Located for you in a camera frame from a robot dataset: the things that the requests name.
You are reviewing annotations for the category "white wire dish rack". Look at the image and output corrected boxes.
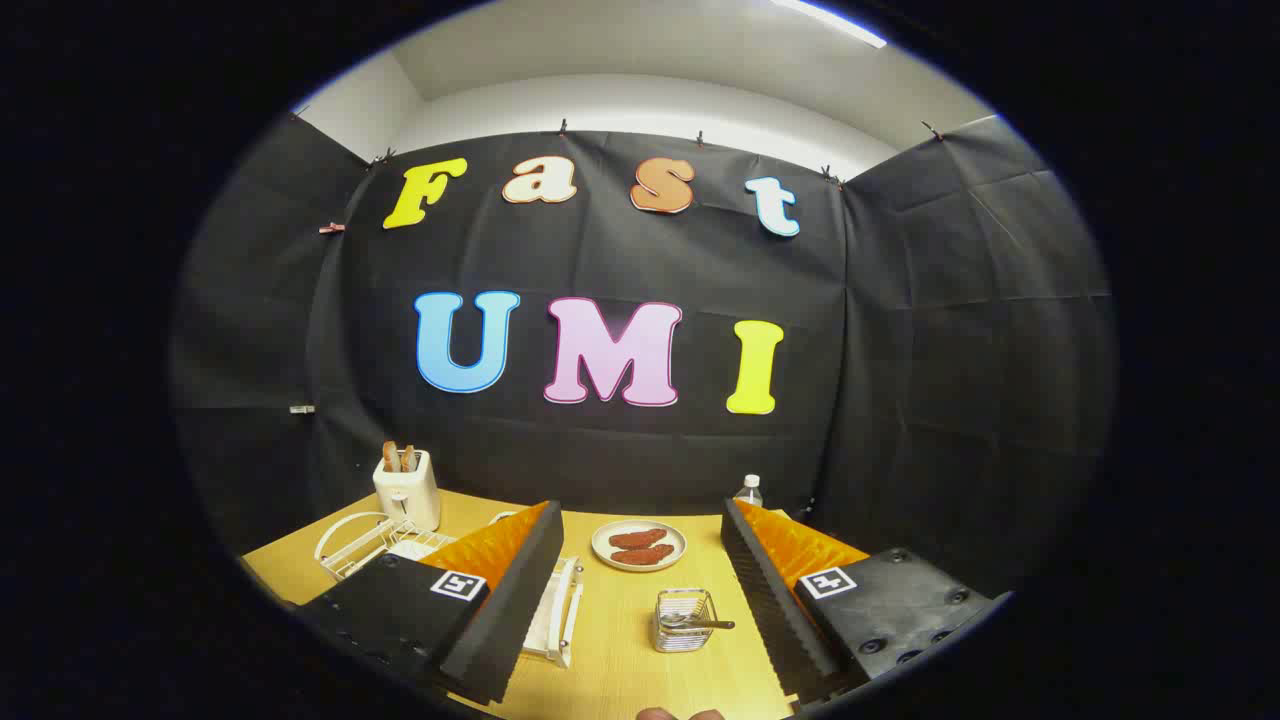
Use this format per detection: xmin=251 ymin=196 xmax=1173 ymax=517
xmin=314 ymin=510 xmax=586 ymax=669

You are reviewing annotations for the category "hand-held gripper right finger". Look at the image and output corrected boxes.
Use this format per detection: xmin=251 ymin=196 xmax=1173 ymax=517
xmin=720 ymin=497 xmax=1001 ymax=706

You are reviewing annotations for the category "white toaster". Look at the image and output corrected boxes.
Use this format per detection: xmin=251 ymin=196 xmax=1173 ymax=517
xmin=373 ymin=449 xmax=442 ymax=532

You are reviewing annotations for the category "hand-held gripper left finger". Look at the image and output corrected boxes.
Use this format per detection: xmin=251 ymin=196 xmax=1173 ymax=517
xmin=293 ymin=500 xmax=565 ymax=706

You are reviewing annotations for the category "black backdrop cloth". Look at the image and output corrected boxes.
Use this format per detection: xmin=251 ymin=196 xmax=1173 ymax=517
xmin=170 ymin=115 xmax=1116 ymax=601

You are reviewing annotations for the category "silver wire basket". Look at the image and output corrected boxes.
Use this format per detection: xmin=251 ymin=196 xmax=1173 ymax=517
xmin=655 ymin=588 xmax=719 ymax=654

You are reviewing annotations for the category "white plate with meat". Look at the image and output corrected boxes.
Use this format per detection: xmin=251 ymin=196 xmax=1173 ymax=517
xmin=591 ymin=519 xmax=688 ymax=573

